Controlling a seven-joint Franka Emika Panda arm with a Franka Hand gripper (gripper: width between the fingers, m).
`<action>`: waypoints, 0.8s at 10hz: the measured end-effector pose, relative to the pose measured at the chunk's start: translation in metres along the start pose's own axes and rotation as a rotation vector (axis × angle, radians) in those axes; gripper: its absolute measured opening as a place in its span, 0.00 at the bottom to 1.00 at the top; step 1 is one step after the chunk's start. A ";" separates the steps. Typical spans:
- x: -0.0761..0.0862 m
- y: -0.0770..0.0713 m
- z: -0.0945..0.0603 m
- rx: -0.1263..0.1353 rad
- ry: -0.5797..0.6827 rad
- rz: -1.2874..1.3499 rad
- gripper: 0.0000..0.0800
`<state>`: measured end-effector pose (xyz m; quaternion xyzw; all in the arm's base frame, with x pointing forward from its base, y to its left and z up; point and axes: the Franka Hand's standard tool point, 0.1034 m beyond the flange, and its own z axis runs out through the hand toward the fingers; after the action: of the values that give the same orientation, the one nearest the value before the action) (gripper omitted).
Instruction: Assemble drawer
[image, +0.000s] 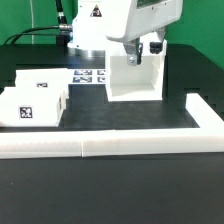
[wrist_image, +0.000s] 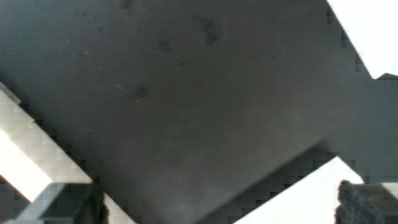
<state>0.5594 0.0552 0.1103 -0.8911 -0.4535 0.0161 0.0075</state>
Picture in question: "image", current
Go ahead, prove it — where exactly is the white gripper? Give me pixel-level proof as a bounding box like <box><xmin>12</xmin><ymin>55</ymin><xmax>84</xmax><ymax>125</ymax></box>
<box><xmin>105</xmin><ymin>0</ymin><xmax>183</xmax><ymax>66</ymax></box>

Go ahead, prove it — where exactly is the white drawer cabinet box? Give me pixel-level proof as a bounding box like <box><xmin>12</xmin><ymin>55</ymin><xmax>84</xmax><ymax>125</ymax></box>
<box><xmin>105</xmin><ymin>40</ymin><xmax>167</xmax><ymax>101</ymax></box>

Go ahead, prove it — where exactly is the white drawer with tag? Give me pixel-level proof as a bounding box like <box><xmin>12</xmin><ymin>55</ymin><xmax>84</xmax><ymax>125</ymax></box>
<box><xmin>0</xmin><ymin>87</ymin><xmax>66</xmax><ymax>127</ymax></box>

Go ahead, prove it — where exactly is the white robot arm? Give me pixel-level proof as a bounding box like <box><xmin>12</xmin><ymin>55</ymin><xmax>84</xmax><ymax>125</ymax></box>
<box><xmin>69</xmin><ymin>0</ymin><xmax>183</xmax><ymax>66</ymax></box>

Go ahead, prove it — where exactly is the white drawer at back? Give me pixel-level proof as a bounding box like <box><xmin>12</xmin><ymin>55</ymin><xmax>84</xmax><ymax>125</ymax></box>
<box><xmin>15</xmin><ymin>68</ymin><xmax>73</xmax><ymax>97</ymax></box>

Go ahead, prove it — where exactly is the white tag sheet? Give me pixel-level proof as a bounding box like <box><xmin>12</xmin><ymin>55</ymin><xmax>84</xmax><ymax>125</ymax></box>
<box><xmin>70</xmin><ymin>69</ymin><xmax>106</xmax><ymax>85</ymax></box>

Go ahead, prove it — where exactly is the white L-shaped fence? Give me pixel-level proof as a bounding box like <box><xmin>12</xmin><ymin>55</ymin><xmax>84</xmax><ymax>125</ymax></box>
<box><xmin>0</xmin><ymin>93</ymin><xmax>224</xmax><ymax>159</ymax></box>

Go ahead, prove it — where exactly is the black cable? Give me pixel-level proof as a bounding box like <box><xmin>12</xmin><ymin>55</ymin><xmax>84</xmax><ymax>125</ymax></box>
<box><xmin>3</xmin><ymin>0</ymin><xmax>74</xmax><ymax>46</ymax></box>

